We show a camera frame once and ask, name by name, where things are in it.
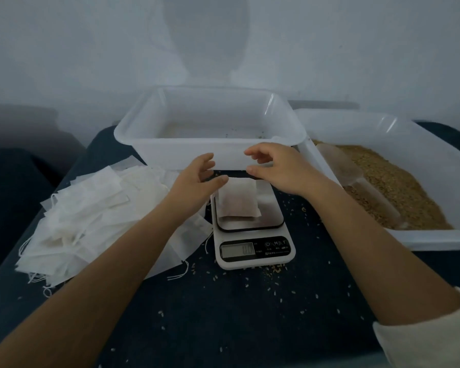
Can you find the white digital kitchen scale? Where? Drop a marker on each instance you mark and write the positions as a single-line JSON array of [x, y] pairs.
[[253, 253]]

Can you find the white sleeve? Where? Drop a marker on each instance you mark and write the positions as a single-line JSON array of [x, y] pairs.
[[437, 337]]

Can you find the white mesh bag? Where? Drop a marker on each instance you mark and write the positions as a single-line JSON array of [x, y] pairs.
[[239, 201]]

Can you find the person's left forearm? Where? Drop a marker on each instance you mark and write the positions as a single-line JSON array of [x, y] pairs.
[[84, 302]]

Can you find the white plastic tub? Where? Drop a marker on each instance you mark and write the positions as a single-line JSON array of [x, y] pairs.
[[207, 149]]

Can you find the person's left hand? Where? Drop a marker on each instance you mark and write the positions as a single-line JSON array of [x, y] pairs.
[[190, 191]]

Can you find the brown grain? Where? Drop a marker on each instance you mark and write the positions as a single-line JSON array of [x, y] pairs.
[[402, 191]]

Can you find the person's right hand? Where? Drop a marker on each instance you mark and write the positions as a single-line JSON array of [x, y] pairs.
[[291, 168]]

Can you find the clear plastic scoop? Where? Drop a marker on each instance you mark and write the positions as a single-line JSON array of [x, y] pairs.
[[341, 168]]

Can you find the dark blue tablecloth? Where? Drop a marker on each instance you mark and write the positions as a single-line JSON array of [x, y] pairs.
[[8, 203], [291, 318]]

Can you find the person's right forearm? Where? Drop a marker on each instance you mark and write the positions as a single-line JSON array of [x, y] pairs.
[[383, 256]]

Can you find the white tray of grain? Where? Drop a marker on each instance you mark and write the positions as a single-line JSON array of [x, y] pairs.
[[445, 240]]

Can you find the pile of white bags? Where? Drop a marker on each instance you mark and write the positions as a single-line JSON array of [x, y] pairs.
[[92, 218]]

